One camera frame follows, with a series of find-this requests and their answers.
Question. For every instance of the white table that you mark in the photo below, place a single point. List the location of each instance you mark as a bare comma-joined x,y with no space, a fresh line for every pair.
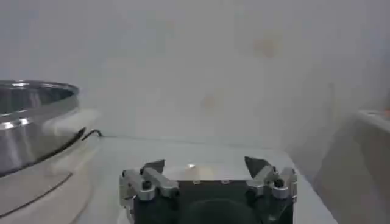
195,152

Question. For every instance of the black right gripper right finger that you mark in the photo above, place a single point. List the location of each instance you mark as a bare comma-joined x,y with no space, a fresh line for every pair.
268,178

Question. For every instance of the white desk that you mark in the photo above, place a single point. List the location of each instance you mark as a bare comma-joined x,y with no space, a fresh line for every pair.
356,164

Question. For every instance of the white electric cooker base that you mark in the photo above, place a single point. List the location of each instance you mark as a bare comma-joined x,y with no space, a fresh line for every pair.
55,188

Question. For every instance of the steel steamer basket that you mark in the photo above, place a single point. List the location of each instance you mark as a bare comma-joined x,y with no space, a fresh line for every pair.
33,134

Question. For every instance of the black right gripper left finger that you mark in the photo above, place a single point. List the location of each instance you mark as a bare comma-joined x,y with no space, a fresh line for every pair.
158,181

